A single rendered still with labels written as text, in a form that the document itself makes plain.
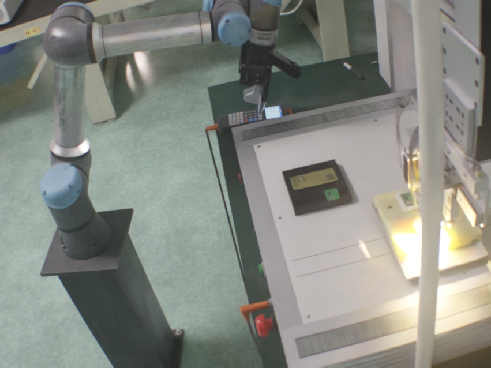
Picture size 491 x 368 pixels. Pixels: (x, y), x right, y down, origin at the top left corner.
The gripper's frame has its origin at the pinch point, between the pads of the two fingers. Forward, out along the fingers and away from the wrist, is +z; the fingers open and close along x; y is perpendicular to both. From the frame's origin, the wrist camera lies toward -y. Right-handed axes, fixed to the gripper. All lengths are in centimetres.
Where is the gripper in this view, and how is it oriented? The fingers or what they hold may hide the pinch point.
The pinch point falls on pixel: (260, 109)
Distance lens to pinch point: 159.7
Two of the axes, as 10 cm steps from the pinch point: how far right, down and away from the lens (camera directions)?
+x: 0.7, 6.3, -7.7
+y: -9.9, -0.3, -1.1
